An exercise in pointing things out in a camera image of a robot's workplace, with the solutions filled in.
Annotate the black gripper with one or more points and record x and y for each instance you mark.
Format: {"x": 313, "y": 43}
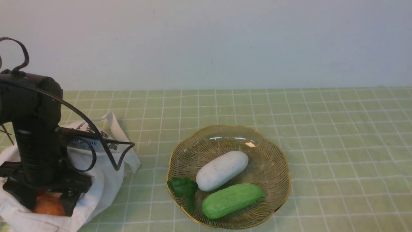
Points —
{"x": 23, "y": 184}

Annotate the brown potato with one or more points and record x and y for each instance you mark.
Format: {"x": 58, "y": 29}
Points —
{"x": 50, "y": 205}

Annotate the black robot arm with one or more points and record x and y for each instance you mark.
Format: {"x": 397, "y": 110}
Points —
{"x": 44, "y": 163}

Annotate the white cloth bag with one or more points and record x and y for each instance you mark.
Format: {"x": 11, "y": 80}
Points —
{"x": 106, "y": 183}

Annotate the dark green leaf vegetable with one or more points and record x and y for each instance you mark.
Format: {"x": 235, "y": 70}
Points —
{"x": 184, "y": 188}

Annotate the green cucumber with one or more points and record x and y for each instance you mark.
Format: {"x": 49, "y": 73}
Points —
{"x": 231, "y": 199}

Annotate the white radish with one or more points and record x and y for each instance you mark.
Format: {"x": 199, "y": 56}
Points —
{"x": 220, "y": 170}

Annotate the amber glass plate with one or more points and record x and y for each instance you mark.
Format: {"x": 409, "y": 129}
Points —
{"x": 267, "y": 168}

